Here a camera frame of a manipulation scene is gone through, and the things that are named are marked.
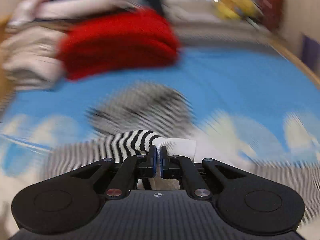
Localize black white striped garment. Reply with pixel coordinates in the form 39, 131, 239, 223
40, 83, 319, 223

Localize blue white patterned bedsheet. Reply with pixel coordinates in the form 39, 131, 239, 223
1, 48, 319, 177

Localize cream folded quilt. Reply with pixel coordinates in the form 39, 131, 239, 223
1, 0, 139, 90

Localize red folded blanket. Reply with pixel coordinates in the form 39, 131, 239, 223
57, 8, 180, 80

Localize yellow plush toys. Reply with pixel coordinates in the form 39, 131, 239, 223
215, 0, 258, 20

